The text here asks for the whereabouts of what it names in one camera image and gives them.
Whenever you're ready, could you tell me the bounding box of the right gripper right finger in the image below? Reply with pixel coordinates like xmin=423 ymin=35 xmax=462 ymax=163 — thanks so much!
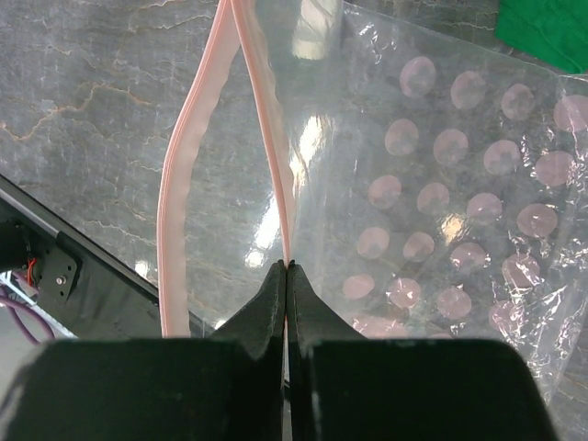
xmin=285 ymin=262 xmax=365 ymax=440

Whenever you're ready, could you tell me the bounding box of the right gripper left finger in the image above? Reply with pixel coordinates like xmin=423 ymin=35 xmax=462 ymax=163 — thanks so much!
xmin=209 ymin=260 xmax=287 ymax=391

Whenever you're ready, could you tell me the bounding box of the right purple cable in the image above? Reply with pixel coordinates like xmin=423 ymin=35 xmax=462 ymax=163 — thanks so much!
xmin=0 ymin=270 xmax=51 ymax=345

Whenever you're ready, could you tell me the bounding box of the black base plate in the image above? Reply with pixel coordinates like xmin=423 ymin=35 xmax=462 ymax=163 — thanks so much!
xmin=1 ymin=176 xmax=161 ymax=339

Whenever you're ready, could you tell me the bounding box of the green t-shirt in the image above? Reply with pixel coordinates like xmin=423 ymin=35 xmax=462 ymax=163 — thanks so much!
xmin=495 ymin=0 xmax=587 ymax=74

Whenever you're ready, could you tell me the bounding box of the clear zip top bag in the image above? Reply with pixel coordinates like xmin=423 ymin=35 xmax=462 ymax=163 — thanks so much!
xmin=156 ymin=0 xmax=588 ymax=403

